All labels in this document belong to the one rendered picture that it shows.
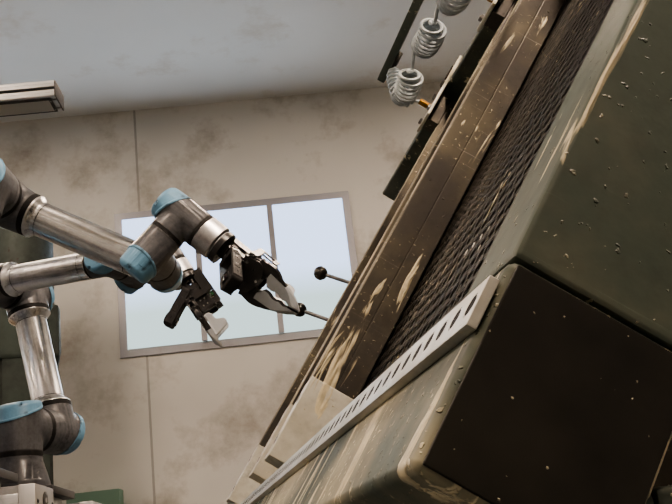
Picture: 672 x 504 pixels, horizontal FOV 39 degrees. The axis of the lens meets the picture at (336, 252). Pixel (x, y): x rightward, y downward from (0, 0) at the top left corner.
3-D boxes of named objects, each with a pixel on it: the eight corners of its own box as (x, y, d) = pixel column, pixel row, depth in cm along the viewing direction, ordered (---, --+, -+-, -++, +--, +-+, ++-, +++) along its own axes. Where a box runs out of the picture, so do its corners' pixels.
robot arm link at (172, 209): (149, 221, 196) (177, 191, 198) (189, 253, 195) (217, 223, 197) (143, 209, 189) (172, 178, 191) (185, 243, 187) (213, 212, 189)
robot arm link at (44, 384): (22, 460, 248) (-15, 278, 269) (60, 463, 261) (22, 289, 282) (57, 442, 244) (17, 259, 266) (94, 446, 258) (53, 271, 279)
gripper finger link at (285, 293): (314, 296, 191) (278, 268, 192) (305, 301, 185) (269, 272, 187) (305, 308, 192) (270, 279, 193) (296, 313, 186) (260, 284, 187)
